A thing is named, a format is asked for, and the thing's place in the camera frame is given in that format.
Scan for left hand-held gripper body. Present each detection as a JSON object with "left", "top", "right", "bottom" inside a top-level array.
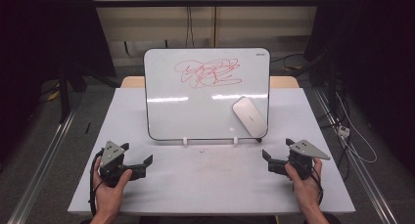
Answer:
[{"left": 97, "top": 140, "right": 133, "bottom": 189}]

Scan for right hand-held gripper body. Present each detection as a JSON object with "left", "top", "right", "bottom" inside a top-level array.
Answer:
[{"left": 286, "top": 139, "right": 332, "bottom": 181}]

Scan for white whiteboard eraser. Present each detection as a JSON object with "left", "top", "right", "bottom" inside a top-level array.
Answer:
[{"left": 232, "top": 96, "right": 268, "bottom": 139}]

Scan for white whiteboard with black frame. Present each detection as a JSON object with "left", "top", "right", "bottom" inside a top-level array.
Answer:
[{"left": 143, "top": 47, "right": 271, "bottom": 143}]

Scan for person's right hand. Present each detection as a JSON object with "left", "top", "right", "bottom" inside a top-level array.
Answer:
[{"left": 284, "top": 157, "right": 324, "bottom": 215}]

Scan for person's left hand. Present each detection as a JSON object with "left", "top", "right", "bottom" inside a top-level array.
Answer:
[{"left": 92, "top": 157, "right": 134, "bottom": 217}]

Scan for black metal stand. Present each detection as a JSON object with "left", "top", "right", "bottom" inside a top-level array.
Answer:
[{"left": 57, "top": 65, "right": 86, "bottom": 124}]

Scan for black curtain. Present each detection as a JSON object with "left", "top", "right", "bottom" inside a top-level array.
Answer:
[
  {"left": 302, "top": 0, "right": 415, "bottom": 178},
  {"left": 0, "top": 0, "right": 117, "bottom": 166}
]

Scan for black horizontal bar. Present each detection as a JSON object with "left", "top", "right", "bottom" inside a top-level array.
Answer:
[{"left": 92, "top": 0, "right": 323, "bottom": 8}]

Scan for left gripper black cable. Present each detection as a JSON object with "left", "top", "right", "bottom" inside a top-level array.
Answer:
[{"left": 88, "top": 150, "right": 106, "bottom": 216}]

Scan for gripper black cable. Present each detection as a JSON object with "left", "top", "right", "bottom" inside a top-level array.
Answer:
[
  {"left": 88, "top": 150, "right": 106, "bottom": 216},
  {"left": 307, "top": 166, "right": 325, "bottom": 206}
]

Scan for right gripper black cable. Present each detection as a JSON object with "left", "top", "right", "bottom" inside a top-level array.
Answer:
[{"left": 307, "top": 166, "right": 325, "bottom": 206}]

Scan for aluminium floor rail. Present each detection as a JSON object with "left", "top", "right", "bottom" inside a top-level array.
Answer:
[
  {"left": 313, "top": 87, "right": 399, "bottom": 224},
  {"left": 6, "top": 108, "right": 78, "bottom": 224}
]

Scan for white floor cable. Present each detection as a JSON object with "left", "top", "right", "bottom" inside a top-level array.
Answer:
[{"left": 335, "top": 92, "right": 379, "bottom": 164}]

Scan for black floor cable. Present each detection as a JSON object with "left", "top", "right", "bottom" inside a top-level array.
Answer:
[{"left": 270, "top": 53, "right": 305, "bottom": 64}]

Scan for black cable on wall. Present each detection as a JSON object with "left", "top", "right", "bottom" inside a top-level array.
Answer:
[{"left": 185, "top": 5, "right": 194, "bottom": 49}]

